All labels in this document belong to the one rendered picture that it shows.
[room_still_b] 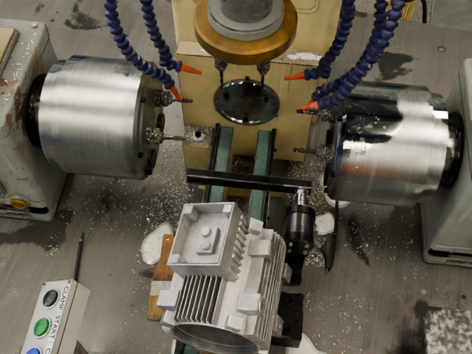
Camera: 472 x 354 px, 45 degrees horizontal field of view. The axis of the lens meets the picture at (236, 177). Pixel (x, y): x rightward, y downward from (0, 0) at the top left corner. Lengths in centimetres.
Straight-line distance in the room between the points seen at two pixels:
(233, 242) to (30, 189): 53
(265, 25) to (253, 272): 41
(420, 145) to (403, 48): 70
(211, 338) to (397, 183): 45
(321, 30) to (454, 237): 52
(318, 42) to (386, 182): 37
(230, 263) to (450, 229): 50
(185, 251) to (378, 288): 50
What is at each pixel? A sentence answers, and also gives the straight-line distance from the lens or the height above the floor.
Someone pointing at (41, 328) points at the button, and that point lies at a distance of 102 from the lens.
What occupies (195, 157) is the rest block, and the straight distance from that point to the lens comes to 138.
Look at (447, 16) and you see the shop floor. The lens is 318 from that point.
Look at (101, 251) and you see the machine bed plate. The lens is 135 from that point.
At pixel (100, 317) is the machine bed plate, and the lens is 129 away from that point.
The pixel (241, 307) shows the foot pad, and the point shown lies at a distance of 96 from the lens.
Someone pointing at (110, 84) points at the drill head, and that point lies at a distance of 114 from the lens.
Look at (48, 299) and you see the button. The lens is 103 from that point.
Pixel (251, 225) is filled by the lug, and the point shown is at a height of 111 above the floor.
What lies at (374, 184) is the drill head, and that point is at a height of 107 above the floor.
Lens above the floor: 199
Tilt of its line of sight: 58 degrees down
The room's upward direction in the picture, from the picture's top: straight up
